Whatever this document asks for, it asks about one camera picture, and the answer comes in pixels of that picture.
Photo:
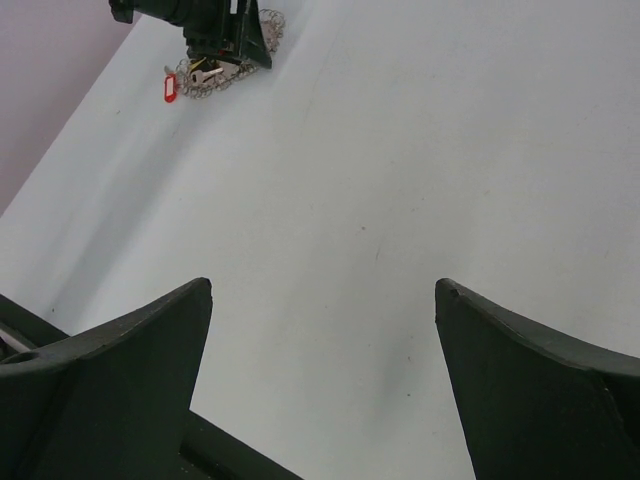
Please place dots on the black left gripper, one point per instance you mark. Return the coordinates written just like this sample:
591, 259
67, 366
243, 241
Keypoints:
209, 27

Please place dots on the silver key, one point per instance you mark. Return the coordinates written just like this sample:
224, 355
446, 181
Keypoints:
200, 77

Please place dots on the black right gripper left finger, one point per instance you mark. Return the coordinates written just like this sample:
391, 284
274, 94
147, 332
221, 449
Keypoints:
108, 403

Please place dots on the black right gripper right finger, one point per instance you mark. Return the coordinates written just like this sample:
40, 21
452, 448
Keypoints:
535, 403

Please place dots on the red key tag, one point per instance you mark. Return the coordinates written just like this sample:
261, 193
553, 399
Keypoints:
171, 87

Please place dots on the metal key organizer with rings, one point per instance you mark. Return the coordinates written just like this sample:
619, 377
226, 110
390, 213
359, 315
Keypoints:
273, 24

